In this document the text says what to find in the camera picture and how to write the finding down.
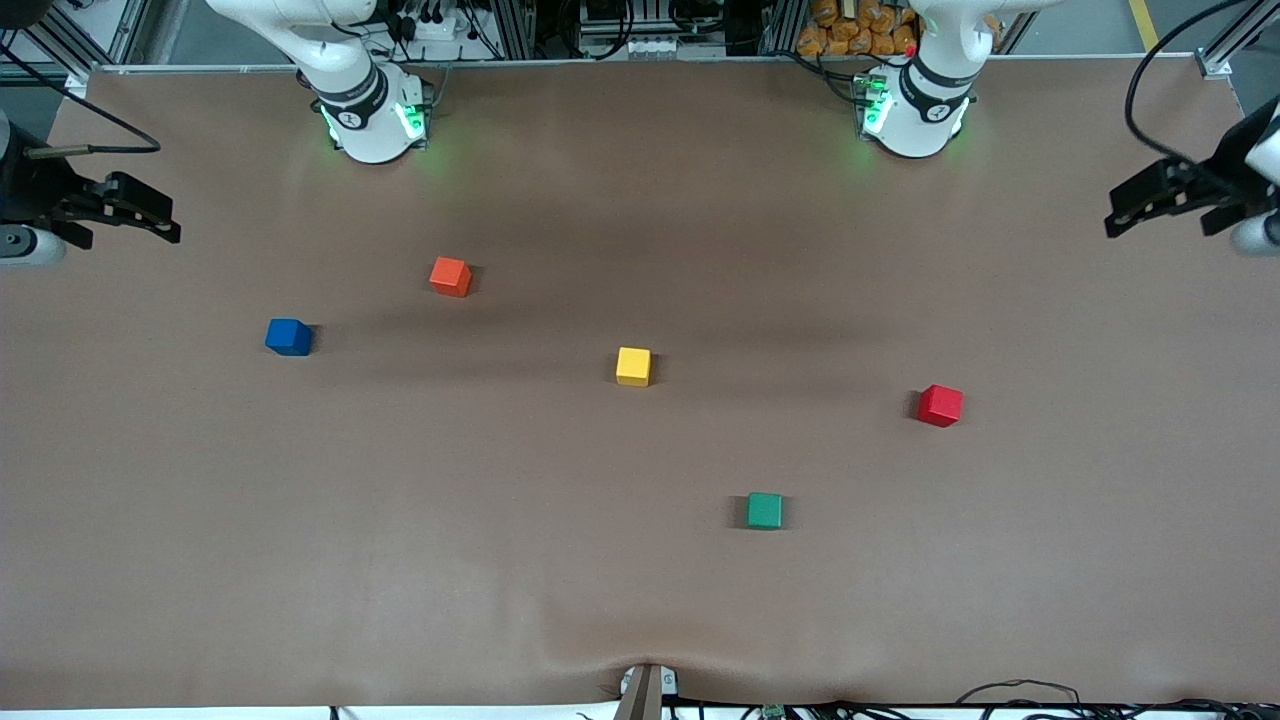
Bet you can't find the blue wooden block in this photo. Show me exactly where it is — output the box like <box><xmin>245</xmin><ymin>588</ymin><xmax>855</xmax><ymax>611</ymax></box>
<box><xmin>265</xmin><ymin>318</ymin><xmax>314</xmax><ymax>357</ymax></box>

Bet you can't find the red wooden block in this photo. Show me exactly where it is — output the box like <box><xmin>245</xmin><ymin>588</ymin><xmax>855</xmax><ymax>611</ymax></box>
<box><xmin>918</xmin><ymin>384</ymin><xmax>965</xmax><ymax>429</ymax></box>

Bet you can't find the orange wooden block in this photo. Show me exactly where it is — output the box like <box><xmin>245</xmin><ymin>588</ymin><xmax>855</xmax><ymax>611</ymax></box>
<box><xmin>429</xmin><ymin>257</ymin><xmax>473</xmax><ymax>299</ymax></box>

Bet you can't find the white power strip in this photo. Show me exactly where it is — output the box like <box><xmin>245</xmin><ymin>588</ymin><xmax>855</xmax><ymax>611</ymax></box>
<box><xmin>395</xmin><ymin>10</ymin><xmax>471</xmax><ymax>43</ymax></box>

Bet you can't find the bag of orange snacks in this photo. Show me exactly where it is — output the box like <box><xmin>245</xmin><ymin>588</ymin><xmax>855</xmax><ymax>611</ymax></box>
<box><xmin>797</xmin><ymin>0</ymin><xmax>921</xmax><ymax>58</ymax></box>

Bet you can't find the metal table edge clamp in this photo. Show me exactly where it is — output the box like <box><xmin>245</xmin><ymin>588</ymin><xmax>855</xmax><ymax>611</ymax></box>
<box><xmin>615</xmin><ymin>662</ymin><xmax>681</xmax><ymax>720</ymax></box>

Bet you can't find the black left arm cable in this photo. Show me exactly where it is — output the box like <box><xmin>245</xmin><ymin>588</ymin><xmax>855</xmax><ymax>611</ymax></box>
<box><xmin>1125</xmin><ymin>0</ymin><xmax>1236</xmax><ymax>171</ymax></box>

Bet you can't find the aluminium frame post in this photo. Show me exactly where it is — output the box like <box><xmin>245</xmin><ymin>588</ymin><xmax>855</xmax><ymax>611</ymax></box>
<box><xmin>1195</xmin><ymin>0</ymin><xmax>1280</xmax><ymax>79</ymax></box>
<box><xmin>20</xmin><ymin>20</ymin><xmax>96</xmax><ymax>101</ymax></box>

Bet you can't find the black looped cable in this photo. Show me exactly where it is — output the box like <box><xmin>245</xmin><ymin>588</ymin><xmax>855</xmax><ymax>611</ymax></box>
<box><xmin>955</xmin><ymin>680</ymin><xmax>1081</xmax><ymax>713</ymax></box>

